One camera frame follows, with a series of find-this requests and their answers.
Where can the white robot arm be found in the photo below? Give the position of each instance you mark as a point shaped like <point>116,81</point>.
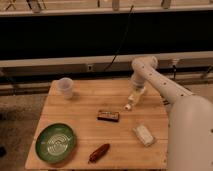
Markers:
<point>190,130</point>

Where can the wooden slatted table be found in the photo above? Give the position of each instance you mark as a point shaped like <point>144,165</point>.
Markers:
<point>126,150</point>

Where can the white plastic bottle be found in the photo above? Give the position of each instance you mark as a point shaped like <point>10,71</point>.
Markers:
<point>130,104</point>

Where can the clear plastic cup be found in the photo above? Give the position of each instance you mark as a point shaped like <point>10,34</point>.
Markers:
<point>65,87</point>

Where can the red brown sausage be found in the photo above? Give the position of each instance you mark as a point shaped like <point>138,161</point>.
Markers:
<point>98,153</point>

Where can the dark brown rectangular block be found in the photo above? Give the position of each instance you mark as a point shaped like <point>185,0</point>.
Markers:
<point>108,116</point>

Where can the green ceramic bowl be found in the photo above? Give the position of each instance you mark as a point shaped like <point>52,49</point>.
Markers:
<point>55,143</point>

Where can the white wrapped packet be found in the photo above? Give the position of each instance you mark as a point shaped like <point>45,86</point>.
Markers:
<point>144,135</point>

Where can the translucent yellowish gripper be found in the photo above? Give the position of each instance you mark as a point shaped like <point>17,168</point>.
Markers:
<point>137,92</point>

